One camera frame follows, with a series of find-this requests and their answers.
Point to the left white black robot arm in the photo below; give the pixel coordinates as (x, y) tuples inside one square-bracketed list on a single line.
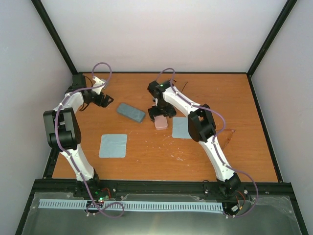
[(63, 132)]

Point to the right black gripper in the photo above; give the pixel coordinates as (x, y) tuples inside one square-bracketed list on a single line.
[(170, 112)]

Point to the black cage frame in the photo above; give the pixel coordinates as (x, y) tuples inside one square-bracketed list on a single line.
[(61, 46)]

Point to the light-blue cleaning cloth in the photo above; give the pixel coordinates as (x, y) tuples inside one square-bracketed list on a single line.
[(180, 128), (113, 146)]

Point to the pink glasses case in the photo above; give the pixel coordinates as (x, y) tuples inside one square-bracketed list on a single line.
[(160, 122)]

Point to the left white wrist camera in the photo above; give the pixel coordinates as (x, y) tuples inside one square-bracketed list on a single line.
[(99, 84)]

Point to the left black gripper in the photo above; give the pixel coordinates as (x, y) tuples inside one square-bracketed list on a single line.
[(103, 104)]

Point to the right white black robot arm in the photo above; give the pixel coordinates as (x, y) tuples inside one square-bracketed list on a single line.
[(201, 128)]

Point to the red-framed clear glasses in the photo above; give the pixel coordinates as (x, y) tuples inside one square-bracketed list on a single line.
[(225, 137)]

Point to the grey-blue glasses case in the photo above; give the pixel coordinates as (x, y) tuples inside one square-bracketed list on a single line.
[(131, 112)]

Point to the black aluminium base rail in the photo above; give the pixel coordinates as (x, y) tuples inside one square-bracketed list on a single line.
[(117, 189)]

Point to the light-blue slotted cable duct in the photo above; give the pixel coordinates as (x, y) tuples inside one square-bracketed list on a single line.
[(133, 206)]

